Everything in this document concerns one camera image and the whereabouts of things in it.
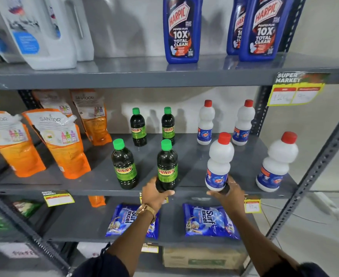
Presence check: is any gold wristwatch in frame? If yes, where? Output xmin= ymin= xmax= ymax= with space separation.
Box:
xmin=136 ymin=204 xmax=157 ymax=224

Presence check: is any brown cardboard box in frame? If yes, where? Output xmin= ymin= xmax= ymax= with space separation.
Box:
xmin=162 ymin=246 xmax=248 ymax=270

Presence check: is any orange and white refill pouch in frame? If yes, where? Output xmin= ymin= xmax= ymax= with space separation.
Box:
xmin=0 ymin=111 xmax=46 ymax=178
xmin=32 ymin=90 xmax=73 ymax=117
xmin=22 ymin=108 xmax=91 ymax=180
xmin=70 ymin=89 xmax=113 ymax=146

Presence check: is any person's right forearm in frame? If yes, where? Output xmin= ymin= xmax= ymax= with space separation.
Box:
xmin=231 ymin=210 xmax=300 ymax=276

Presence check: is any white bottle with red cap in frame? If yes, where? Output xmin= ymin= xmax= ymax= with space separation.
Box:
xmin=197 ymin=100 xmax=216 ymax=146
xmin=255 ymin=131 xmax=299 ymax=193
xmin=205 ymin=132 xmax=235 ymax=192
xmin=232 ymin=99 xmax=256 ymax=146

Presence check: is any person's right hand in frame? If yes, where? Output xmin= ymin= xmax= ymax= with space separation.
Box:
xmin=206 ymin=175 xmax=247 ymax=217

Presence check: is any white power strip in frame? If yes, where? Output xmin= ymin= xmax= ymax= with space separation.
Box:
xmin=312 ymin=191 xmax=339 ymax=218

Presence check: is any white box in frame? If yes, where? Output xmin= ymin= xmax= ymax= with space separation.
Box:
xmin=76 ymin=242 xmax=110 ymax=259

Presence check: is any blue detergent powder packet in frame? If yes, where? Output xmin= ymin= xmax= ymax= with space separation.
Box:
xmin=182 ymin=203 xmax=241 ymax=240
xmin=105 ymin=203 xmax=161 ymax=240

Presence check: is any large white detergent jug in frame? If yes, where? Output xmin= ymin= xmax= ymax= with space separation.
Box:
xmin=44 ymin=0 xmax=95 ymax=62
xmin=0 ymin=0 xmax=78 ymax=70

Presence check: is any small yellow price label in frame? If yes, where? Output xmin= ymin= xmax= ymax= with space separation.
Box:
xmin=141 ymin=243 xmax=159 ymax=254
xmin=244 ymin=199 xmax=262 ymax=214
xmin=41 ymin=190 xmax=75 ymax=207

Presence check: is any person's left forearm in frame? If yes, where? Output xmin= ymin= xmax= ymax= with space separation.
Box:
xmin=107 ymin=211 xmax=156 ymax=277

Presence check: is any large yellow price label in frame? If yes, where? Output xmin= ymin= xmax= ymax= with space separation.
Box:
xmin=267 ymin=71 xmax=331 ymax=107

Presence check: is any white paper label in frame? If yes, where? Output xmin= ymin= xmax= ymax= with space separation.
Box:
xmin=0 ymin=242 xmax=40 ymax=259

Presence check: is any person's left dark sleeve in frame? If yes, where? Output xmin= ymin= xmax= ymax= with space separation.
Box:
xmin=71 ymin=252 xmax=130 ymax=277

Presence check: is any person's left hand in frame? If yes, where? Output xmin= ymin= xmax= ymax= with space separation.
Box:
xmin=140 ymin=176 xmax=176 ymax=213

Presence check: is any white cable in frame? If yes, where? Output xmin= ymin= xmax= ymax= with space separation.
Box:
xmin=260 ymin=201 xmax=329 ymax=226

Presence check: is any person's dark sleeve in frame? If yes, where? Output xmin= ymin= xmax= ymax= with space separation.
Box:
xmin=71 ymin=252 xmax=130 ymax=277
xmin=263 ymin=262 xmax=330 ymax=277

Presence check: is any blue toilet cleaner bottle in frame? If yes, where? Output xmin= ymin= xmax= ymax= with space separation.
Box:
xmin=226 ymin=0 xmax=248 ymax=56
xmin=238 ymin=0 xmax=296 ymax=62
xmin=163 ymin=0 xmax=203 ymax=64

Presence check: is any dark bottle with green cap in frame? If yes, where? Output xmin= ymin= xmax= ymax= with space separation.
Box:
xmin=161 ymin=107 xmax=176 ymax=146
xmin=130 ymin=107 xmax=147 ymax=147
xmin=156 ymin=139 xmax=179 ymax=192
xmin=111 ymin=138 xmax=139 ymax=190

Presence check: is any person's right dark sleeve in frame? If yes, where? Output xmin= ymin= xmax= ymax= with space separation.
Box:
xmin=263 ymin=262 xmax=330 ymax=277

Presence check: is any grey metal shelf rack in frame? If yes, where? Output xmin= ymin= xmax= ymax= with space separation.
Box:
xmin=0 ymin=0 xmax=339 ymax=277

